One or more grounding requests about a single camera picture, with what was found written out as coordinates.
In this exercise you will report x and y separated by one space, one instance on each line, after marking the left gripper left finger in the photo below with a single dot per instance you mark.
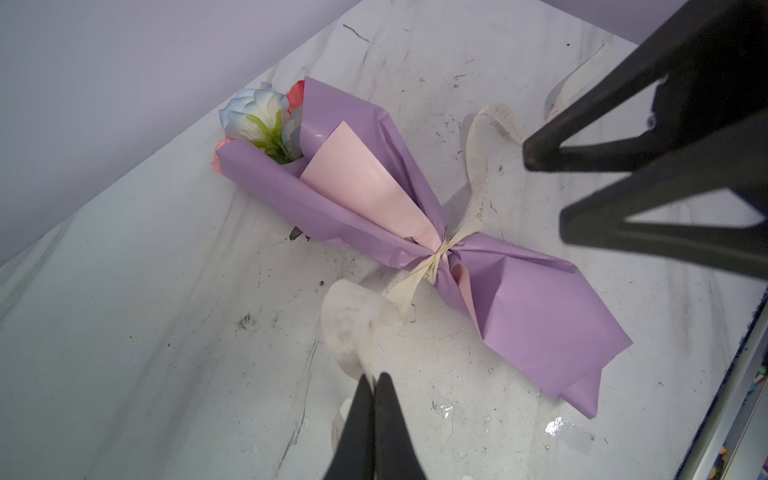
355 455

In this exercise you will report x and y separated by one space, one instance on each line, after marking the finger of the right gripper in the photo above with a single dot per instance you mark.
734 159
708 63

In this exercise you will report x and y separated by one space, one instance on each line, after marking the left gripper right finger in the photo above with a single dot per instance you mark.
394 455

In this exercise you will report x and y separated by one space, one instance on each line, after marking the pink purple wrapping paper sheet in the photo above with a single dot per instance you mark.
357 184

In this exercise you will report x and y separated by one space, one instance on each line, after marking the white blue fake rose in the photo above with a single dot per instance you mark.
260 116

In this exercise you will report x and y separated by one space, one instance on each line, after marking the aluminium front rail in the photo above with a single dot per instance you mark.
731 442

